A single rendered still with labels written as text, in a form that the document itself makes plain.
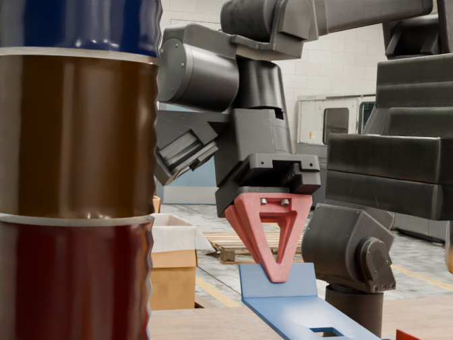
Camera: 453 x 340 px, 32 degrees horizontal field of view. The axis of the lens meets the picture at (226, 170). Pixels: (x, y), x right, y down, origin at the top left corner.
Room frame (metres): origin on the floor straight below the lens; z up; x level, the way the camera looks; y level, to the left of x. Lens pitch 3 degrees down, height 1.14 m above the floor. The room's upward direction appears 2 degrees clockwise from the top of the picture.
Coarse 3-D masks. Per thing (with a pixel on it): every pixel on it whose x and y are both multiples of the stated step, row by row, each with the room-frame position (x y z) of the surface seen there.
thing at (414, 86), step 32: (384, 64) 0.44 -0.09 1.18; (416, 64) 0.42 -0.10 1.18; (448, 64) 0.39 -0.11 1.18; (384, 96) 0.44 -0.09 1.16; (416, 96) 0.42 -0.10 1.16; (448, 96) 0.39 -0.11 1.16; (416, 128) 0.40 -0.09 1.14; (448, 128) 0.37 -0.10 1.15; (352, 160) 0.40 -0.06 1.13; (384, 160) 0.38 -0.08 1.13; (416, 160) 0.35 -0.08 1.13; (448, 160) 0.34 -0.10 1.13; (352, 192) 0.40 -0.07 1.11; (384, 192) 0.38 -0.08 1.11; (416, 192) 0.35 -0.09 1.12; (448, 192) 0.34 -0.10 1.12; (448, 224) 0.36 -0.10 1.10; (448, 256) 0.36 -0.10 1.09
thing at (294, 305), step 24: (240, 264) 0.67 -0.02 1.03; (312, 264) 0.69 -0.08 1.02; (264, 288) 0.67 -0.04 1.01; (288, 288) 0.67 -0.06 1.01; (312, 288) 0.68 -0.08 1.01; (264, 312) 0.62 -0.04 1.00; (288, 312) 0.63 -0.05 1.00; (312, 312) 0.63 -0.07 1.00; (336, 312) 0.63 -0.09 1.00; (288, 336) 0.57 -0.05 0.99; (312, 336) 0.57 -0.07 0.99; (360, 336) 0.58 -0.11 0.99
